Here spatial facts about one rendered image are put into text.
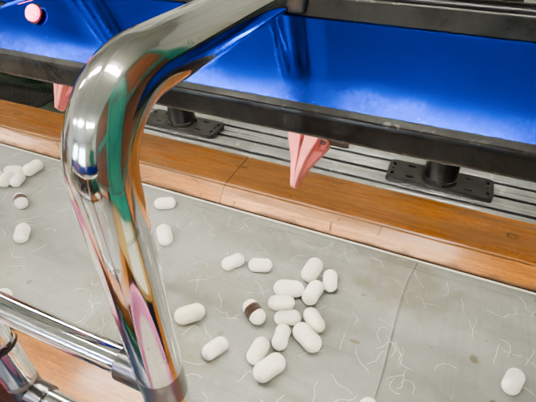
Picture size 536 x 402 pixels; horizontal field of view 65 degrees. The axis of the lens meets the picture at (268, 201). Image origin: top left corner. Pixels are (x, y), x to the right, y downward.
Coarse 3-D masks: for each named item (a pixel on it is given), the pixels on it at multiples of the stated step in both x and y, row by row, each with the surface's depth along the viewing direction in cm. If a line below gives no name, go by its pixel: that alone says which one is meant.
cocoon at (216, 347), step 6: (210, 342) 46; (216, 342) 46; (222, 342) 46; (204, 348) 45; (210, 348) 45; (216, 348) 45; (222, 348) 46; (204, 354) 45; (210, 354) 45; (216, 354) 45; (210, 360) 45
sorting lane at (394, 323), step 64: (0, 192) 70; (64, 192) 70; (0, 256) 58; (64, 256) 58; (192, 256) 58; (256, 256) 58; (320, 256) 58; (384, 256) 58; (384, 320) 50; (448, 320) 50; (512, 320) 50; (192, 384) 44; (256, 384) 44; (320, 384) 44; (384, 384) 44; (448, 384) 44
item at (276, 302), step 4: (272, 296) 51; (276, 296) 51; (280, 296) 51; (284, 296) 51; (288, 296) 51; (272, 300) 50; (276, 300) 50; (280, 300) 50; (284, 300) 50; (288, 300) 50; (292, 300) 50; (268, 304) 51; (272, 304) 50; (276, 304) 50; (280, 304) 50; (284, 304) 50; (288, 304) 50; (292, 304) 50; (272, 308) 50; (276, 308) 50; (280, 308) 50; (284, 308) 50; (288, 308) 50; (292, 308) 50
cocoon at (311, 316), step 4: (308, 308) 49; (312, 308) 49; (304, 312) 49; (308, 312) 49; (312, 312) 49; (316, 312) 49; (304, 316) 49; (308, 316) 48; (312, 316) 48; (316, 316) 48; (320, 316) 48; (308, 320) 48; (312, 320) 48; (316, 320) 48; (320, 320) 48; (308, 324) 48; (312, 324) 48; (316, 324) 48; (320, 324) 48; (324, 324) 48; (312, 328) 48; (316, 328) 47; (320, 328) 47; (324, 328) 48; (316, 332) 48; (320, 332) 48
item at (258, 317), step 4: (248, 300) 50; (252, 300) 50; (244, 304) 50; (248, 304) 49; (244, 308) 50; (256, 312) 49; (260, 312) 49; (264, 312) 49; (252, 316) 48; (256, 316) 48; (260, 316) 48; (264, 316) 49; (252, 320) 48; (256, 320) 48; (260, 320) 48; (264, 320) 49; (256, 324) 49; (260, 324) 49
